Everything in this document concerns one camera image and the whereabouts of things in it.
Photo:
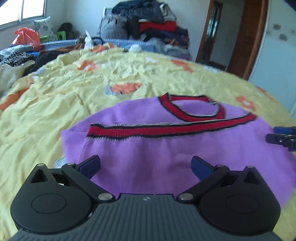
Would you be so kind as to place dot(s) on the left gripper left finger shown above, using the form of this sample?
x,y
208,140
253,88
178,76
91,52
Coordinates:
x,y
57,200

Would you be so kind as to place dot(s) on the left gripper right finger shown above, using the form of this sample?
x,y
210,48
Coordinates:
x,y
235,202

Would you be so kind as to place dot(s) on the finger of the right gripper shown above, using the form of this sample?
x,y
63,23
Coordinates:
x,y
277,139
284,130

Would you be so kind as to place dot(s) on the purple sweater red collar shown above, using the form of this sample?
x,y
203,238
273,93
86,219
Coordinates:
x,y
146,145

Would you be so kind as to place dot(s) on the pile of folded clothes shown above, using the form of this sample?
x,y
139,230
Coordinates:
x,y
154,22

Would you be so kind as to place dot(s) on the yellow floral bed quilt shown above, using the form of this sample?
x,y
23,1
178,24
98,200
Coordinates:
x,y
80,83

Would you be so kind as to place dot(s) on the white quilted jacket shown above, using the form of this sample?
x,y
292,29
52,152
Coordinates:
x,y
9,74

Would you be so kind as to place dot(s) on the leopard print garment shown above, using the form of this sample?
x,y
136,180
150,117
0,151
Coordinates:
x,y
16,55

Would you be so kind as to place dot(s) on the white fluffy ball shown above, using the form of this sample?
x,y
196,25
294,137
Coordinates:
x,y
135,48

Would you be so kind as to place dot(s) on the green plastic stool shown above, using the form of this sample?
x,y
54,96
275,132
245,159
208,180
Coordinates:
x,y
60,36

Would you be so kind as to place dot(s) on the orange plastic bag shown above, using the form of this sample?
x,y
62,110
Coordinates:
x,y
27,36

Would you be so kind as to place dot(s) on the floral white pillow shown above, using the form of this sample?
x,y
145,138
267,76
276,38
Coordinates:
x,y
44,27

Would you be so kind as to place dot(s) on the checkered black white bag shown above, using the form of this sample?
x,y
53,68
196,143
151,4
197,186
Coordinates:
x,y
112,26

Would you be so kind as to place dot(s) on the wooden door frame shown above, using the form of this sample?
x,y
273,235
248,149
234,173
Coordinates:
x,y
232,36

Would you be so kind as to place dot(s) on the window with grey frame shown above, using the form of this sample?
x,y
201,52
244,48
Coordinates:
x,y
14,12

